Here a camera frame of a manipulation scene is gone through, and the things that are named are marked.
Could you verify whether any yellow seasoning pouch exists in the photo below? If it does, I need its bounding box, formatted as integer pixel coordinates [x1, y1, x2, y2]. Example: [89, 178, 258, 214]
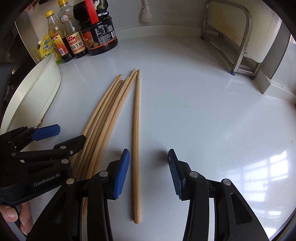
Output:
[37, 34, 63, 66]

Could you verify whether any white dish brush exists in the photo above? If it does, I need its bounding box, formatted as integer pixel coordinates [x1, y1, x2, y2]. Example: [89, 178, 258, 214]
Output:
[139, 0, 153, 23]

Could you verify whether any white cutting board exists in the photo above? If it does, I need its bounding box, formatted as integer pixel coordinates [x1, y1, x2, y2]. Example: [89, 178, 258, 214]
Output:
[215, 0, 281, 63]

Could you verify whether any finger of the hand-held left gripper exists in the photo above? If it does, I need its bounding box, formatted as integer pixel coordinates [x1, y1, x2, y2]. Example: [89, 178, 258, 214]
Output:
[0, 124, 61, 153]
[11, 135, 87, 164]

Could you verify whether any group of wooden chopsticks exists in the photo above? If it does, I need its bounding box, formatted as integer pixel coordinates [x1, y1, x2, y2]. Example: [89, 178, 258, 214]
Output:
[69, 68, 141, 224]

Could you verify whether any pale vinegar bottle yellow cap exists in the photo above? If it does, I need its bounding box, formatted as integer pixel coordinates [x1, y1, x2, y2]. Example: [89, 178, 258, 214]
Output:
[45, 10, 75, 63]

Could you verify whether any person's left hand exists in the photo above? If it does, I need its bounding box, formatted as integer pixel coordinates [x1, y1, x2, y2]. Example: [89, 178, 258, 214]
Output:
[0, 200, 34, 235]

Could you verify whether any metal cutting board rack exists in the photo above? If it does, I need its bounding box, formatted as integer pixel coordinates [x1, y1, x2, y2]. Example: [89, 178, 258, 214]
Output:
[201, 0, 262, 80]

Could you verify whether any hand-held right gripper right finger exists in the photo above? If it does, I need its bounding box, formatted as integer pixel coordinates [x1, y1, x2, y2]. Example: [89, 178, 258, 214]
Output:
[168, 148, 270, 241]

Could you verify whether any white round basin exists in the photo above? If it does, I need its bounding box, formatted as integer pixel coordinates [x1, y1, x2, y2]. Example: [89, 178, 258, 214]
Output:
[0, 54, 62, 133]

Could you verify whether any dark soy sauce bottle yellow cap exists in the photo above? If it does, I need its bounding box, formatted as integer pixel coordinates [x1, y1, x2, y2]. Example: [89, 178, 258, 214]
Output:
[58, 0, 88, 59]

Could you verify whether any large soy sauce jug red handle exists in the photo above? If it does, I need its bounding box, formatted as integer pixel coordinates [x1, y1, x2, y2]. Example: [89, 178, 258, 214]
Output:
[73, 0, 118, 56]

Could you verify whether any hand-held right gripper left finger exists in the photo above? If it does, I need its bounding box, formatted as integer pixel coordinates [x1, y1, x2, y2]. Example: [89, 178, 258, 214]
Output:
[26, 148, 130, 241]

